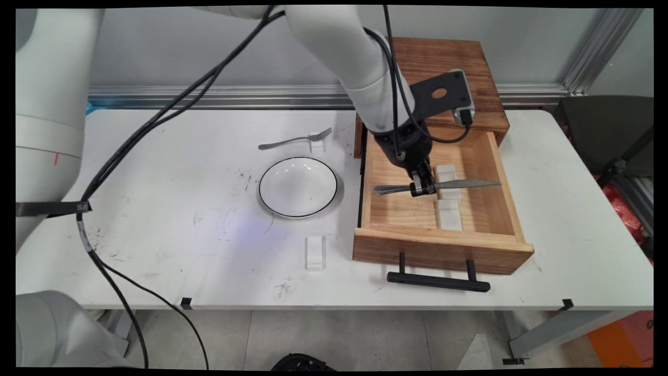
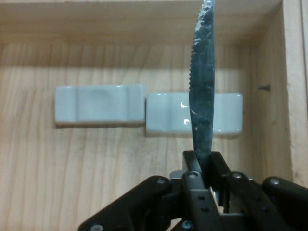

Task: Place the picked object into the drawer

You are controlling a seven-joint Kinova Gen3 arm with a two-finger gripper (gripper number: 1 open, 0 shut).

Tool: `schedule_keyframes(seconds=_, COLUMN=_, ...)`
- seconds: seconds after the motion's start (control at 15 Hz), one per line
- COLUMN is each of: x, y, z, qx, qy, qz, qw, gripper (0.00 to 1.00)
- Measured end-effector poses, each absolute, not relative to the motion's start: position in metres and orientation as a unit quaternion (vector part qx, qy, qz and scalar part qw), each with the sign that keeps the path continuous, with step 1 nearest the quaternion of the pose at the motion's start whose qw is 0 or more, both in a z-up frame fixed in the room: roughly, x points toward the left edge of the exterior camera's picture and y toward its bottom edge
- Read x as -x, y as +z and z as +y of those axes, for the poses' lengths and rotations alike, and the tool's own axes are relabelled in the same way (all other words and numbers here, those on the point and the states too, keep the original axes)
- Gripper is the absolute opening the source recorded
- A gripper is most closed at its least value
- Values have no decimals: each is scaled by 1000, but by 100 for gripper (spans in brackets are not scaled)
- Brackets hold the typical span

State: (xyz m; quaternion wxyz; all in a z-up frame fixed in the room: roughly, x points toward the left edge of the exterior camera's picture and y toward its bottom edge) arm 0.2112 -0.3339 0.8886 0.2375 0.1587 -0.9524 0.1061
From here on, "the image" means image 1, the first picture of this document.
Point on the open wooden drawer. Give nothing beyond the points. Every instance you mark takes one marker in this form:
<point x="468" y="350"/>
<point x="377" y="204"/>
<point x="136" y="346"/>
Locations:
<point x="443" y="250"/>

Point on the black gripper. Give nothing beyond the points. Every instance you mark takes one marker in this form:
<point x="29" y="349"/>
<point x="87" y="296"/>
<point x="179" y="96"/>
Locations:
<point x="404" y="146"/>

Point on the silver fork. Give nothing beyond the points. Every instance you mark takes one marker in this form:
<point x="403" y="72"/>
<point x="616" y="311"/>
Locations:
<point x="284" y="142"/>

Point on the upright aluminium rail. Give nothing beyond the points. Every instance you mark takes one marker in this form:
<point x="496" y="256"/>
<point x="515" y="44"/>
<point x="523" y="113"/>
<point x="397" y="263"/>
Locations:
<point x="600" y="49"/>

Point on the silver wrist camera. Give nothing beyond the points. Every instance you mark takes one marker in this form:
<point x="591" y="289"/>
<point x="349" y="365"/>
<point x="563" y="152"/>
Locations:
<point x="464" y="115"/>

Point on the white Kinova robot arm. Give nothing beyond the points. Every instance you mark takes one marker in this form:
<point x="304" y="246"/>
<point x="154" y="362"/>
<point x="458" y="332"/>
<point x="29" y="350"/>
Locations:
<point x="334" y="42"/>

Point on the black round object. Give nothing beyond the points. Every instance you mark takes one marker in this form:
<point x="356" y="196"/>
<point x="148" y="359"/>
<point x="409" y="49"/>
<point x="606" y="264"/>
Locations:
<point x="302" y="363"/>

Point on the wooden drawer cabinet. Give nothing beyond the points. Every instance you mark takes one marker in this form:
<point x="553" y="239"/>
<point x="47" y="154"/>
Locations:
<point x="443" y="57"/>

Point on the black tape mark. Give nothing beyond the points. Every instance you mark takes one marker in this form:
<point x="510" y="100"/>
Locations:
<point x="568" y="304"/>
<point x="186" y="303"/>

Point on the white ceramic cutlery rest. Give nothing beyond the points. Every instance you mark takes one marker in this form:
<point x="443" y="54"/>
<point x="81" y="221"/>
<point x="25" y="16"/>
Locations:
<point x="450" y="216"/>
<point x="447" y="175"/>
<point x="317" y="143"/>
<point x="315" y="253"/>

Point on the silver table knife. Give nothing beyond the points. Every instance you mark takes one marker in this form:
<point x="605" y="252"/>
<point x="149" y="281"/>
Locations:
<point x="469" y="184"/>

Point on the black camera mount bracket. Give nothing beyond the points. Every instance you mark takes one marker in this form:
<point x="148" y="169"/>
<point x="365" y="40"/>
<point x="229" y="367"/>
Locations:
<point x="449" y="86"/>

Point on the white plate with black rim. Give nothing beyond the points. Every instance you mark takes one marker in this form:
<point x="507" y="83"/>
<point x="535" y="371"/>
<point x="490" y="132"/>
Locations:
<point x="297" y="186"/>

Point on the horizontal aluminium rail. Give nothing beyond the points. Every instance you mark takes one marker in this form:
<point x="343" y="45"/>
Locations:
<point x="235" y="96"/>

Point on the red bag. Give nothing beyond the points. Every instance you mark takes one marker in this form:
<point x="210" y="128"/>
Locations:
<point x="629" y="211"/>

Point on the grey table leg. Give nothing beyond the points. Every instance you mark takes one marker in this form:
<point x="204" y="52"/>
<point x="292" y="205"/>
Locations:
<point x="563" y="329"/>
<point x="121" y="329"/>

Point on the orange box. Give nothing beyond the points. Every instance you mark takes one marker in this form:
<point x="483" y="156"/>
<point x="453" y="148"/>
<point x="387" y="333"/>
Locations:
<point x="626" y="339"/>

